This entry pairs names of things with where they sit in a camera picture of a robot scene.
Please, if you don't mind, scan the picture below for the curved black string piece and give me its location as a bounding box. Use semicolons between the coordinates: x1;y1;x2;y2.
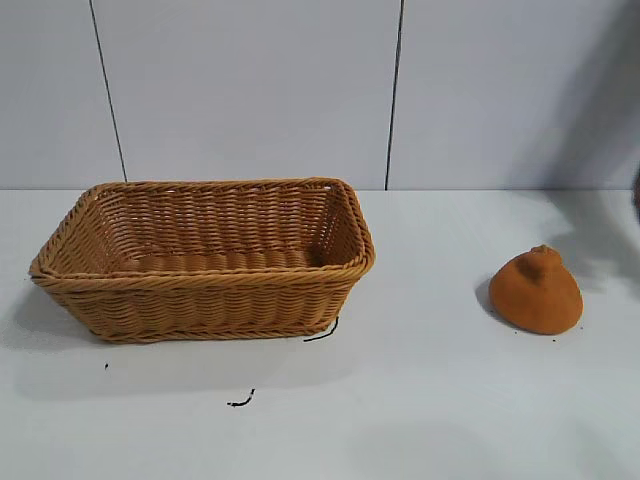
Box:
226;388;257;408
303;316;340;344

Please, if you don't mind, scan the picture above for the orange fruit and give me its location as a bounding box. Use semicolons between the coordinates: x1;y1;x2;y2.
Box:
488;244;585;337

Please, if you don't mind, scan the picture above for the woven wicker rectangular basket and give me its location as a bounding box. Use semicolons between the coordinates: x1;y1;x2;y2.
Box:
28;175;377;345

